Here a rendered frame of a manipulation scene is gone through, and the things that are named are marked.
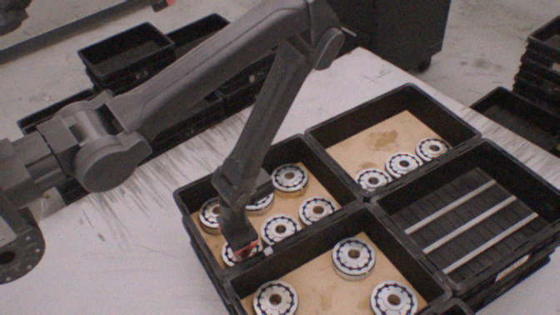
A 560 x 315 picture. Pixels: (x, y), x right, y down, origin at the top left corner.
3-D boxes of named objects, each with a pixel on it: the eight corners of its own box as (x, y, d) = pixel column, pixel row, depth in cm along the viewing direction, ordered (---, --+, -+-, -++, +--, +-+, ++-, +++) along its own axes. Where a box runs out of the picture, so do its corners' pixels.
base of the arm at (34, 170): (1, 198, 65) (-48, 132, 57) (58, 168, 68) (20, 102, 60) (21, 238, 60) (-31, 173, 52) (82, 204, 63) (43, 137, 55)
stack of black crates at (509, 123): (562, 163, 225) (581, 127, 208) (524, 197, 213) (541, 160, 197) (487, 121, 248) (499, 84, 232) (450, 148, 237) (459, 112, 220)
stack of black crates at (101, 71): (128, 147, 254) (100, 77, 222) (105, 119, 272) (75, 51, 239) (193, 113, 270) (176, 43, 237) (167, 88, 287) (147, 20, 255)
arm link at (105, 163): (300, -56, 71) (347, -19, 67) (307, 10, 83) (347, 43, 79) (35, 125, 63) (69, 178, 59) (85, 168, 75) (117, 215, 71)
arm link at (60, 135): (23, 132, 60) (42, 161, 58) (99, 96, 64) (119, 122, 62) (47, 172, 68) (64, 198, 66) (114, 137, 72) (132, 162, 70)
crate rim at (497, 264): (454, 299, 102) (457, 293, 100) (366, 206, 121) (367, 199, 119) (582, 215, 114) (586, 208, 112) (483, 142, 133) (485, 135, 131)
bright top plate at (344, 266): (347, 282, 112) (347, 280, 112) (324, 249, 119) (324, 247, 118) (383, 262, 115) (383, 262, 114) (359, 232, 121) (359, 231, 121)
